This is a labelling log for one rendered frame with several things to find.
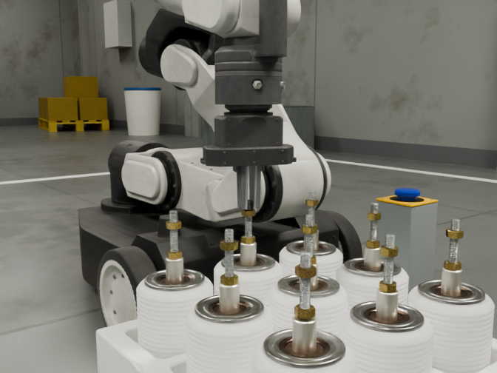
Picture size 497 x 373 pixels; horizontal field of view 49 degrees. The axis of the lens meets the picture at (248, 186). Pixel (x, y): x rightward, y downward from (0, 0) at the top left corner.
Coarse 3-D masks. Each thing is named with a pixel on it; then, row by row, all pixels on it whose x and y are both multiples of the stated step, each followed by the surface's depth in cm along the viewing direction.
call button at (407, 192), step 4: (400, 188) 90; (404, 188) 90; (408, 188) 90; (396, 192) 88; (400, 192) 88; (404, 192) 87; (408, 192) 87; (412, 192) 87; (416, 192) 87; (400, 196) 88; (404, 196) 87; (408, 196) 87; (412, 196) 87; (416, 196) 87; (404, 200) 88; (408, 200) 87; (412, 200) 87
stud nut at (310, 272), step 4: (296, 268) 49; (300, 268) 49; (304, 268) 49; (308, 268) 49; (312, 268) 49; (316, 268) 49; (296, 272) 49; (300, 272) 48; (304, 272) 48; (308, 272) 48; (312, 272) 49; (316, 272) 49; (300, 276) 49; (304, 276) 48; (308, 276) 48; (312, 276) 49
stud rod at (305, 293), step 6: (306, 252) 49; (300, 258) 49; (306, 258) 49; (300, 264) 49; (306, 264) 49; (300, 282) 49; (306, 282) 49; (300, 288) 49; (306, 288) 49; (300, 294) 50; (306, 294) 49; (300, 300) 50; (306, 300) 49; (300, 306) 50; (306, 306) 49
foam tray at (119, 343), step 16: (96, 336) 71; (112, 336) 69; (128, 336) 72; (112, 352) 67; (128, 352) 65; (144, 352) 65; (496, 352) 66; (112, 368) 68; (128, 368) 64; (144, 368) 61; (160, 368) 61; (176, 368) 63; (432, 368) 61; (496, 368) 61
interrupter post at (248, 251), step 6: (240, 246) 75; (246, 246) 75; (252, 246) 75; (240, 252) 75; (246, 252) 75; (252, 252) 75; (240, 258) 76; (246, 258) 75; (252, 258) 75; (246, 264) 75; (252, 264) 75
